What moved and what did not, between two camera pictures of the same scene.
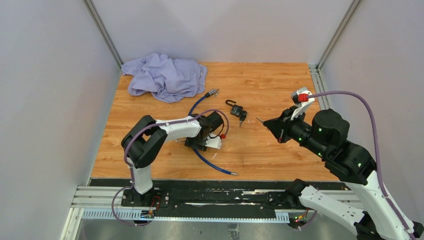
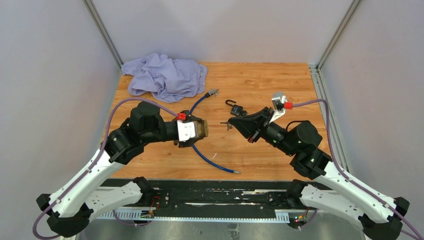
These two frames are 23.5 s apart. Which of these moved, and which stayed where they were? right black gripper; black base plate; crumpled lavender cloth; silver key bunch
Moved: right black gripper
Stayed: black base plate; crumpled lavender cloth; silver key bunch
